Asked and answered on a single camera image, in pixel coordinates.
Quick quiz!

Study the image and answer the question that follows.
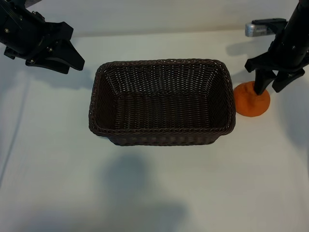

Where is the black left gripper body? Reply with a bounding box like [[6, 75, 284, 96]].
[[0, 0, 74, 66]]

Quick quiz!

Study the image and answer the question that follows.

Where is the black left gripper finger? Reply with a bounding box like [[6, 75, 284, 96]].
[[56, 39, 85, 71], [30, 56, 71, 75]]

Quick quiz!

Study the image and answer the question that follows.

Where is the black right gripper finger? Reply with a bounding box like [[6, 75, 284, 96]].
[[253, 70, 276, 95], [272, 72, 304, 93]]

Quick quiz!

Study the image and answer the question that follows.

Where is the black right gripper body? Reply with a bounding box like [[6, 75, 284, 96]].
[[245, 24, 309, 76]]

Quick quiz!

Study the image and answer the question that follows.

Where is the orange with knobby top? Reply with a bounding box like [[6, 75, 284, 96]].
[[233, 81, 271, 118]]

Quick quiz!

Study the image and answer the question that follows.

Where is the dark brown woven basket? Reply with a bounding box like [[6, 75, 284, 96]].
[[88, 58, 236, 147]]

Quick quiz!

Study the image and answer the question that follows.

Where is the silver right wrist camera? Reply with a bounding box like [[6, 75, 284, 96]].
[[245, 20, 289, 38]]

